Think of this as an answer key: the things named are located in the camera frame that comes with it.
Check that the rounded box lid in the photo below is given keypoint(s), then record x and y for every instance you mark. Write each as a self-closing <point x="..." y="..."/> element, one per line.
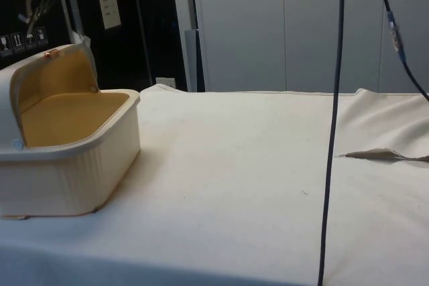
<point x="60" y="75"/>

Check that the black cabinet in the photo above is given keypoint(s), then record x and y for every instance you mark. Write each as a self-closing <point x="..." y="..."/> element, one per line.
<point x="157" y="48"/>

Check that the cream box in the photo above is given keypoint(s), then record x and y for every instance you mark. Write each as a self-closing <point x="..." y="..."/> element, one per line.
<point x="83" y="179"/>

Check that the pale locker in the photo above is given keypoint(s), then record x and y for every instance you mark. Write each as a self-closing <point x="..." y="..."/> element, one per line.
<point x="241" y="31"/>
<point x="311" y="31"/>

